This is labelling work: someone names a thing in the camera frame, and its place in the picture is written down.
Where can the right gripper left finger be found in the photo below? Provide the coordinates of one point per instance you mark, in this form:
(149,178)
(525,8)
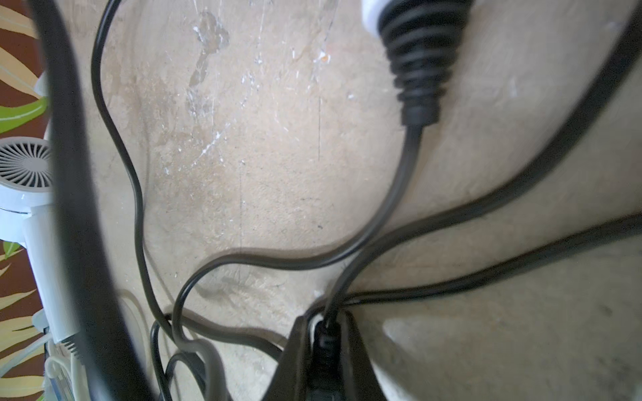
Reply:
(290,378)

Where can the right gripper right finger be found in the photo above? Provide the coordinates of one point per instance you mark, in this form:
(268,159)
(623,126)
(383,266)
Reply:
(359,380)

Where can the large white hair dryer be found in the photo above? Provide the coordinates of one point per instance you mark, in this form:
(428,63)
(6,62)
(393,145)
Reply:
(28,218)

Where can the white hair dryer far left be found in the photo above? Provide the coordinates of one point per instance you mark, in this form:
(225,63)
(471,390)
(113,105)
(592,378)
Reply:
(421,39)

